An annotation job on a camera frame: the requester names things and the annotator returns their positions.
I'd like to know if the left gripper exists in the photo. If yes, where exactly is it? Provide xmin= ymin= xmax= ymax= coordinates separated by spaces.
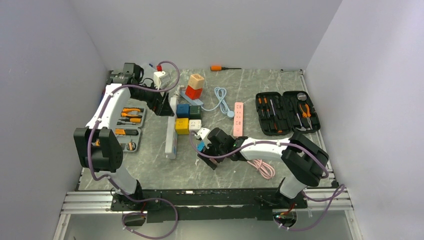
xmin=132 ymin=79 xmax=175 ymax=117

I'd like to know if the light blue plug adapter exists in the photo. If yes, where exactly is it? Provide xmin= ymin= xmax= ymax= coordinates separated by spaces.
xmin=196 ymin=141 xmax=206 ymax=152

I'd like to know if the blue cube socket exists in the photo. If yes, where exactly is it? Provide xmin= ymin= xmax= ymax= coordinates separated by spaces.
xmin=176 ymin=103 xmax=190 ymax=119

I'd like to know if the yellow cube socket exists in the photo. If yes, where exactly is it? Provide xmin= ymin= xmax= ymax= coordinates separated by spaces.
xmin=175 ymin=118 xmax=190 ymax=135

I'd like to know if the white power strip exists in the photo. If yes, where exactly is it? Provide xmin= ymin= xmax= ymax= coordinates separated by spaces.
xmin=164 ymin=87 xmax=181 ymax=160

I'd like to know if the dark green cube socket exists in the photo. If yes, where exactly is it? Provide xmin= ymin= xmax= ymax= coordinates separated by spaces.
xmin=189 ymin=105 xmax=202 ymax=120

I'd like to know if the red cube socket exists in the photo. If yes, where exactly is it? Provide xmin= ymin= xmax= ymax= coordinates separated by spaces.
xmin=185 ymin=85 xmax=203 ymax=100

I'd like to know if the white cube socket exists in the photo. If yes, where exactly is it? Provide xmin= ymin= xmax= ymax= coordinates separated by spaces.
xmin=188 ymin=119 xmax=202 ymax=132

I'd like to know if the grey tool tray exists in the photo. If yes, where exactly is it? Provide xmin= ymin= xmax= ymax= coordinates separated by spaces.
xmin=113 ymin=106 xmax=146 ymax=153

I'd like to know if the beige cube socket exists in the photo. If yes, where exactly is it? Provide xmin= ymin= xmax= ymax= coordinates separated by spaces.
xmin=187 ymin=73 xmax=205 ymax=90

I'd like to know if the pink power strip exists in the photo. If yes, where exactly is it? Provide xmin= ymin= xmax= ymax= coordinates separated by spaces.
xmin=233 ymin=101 xmax=276 ymax=180

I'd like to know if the light blue power strip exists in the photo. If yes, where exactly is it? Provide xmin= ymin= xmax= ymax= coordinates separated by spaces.
xmin=179 ymin=86 xmax=236 ymax=119

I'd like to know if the black tool case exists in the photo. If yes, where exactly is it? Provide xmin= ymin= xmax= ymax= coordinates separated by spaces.
xmin=255 ymin=90 xmax=321 ymax=136

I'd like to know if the pink cube socket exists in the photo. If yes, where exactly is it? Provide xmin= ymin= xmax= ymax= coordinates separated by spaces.
xmin=209 ymin=159 xmax=218 ymax=166

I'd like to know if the clear plastic organizer box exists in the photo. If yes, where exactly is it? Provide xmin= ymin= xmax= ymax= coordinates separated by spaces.
xmin=139 ymin=63 xmax=157 ymax=77

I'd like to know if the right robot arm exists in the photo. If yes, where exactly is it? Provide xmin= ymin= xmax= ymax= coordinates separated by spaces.
xmin=194 ymin=127 xmax=329 ymax=208

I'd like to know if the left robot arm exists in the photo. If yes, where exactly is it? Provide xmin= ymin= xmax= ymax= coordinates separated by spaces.
xmin=73 ymin=62 xmax=175 ymax=210

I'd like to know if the blue red pen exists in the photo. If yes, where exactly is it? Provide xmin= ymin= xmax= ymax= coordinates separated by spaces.
xmin=98 ymin=81 xmax=109 ymax=106

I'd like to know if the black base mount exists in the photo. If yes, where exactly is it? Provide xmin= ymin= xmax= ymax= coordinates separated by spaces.
xmin=110 ymin=188 xmax=308 ymax=223

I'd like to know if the orange handled screwdriver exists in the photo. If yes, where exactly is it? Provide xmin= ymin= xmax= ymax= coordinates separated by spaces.
xmin=210 ymin=65 xmax=241 ymax=72

